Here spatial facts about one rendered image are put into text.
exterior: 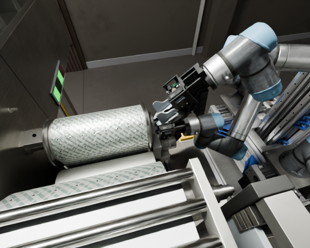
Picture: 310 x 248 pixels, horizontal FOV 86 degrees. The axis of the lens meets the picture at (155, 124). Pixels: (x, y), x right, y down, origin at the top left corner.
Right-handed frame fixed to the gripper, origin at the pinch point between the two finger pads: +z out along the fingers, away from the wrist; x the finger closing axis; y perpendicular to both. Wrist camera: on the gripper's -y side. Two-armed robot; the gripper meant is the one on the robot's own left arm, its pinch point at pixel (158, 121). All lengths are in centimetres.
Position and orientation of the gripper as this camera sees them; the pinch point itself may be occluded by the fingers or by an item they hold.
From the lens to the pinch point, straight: 52.7
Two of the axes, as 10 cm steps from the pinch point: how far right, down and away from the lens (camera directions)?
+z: -7.4, 5.5, 3.8
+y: -6.3, -3.7, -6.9
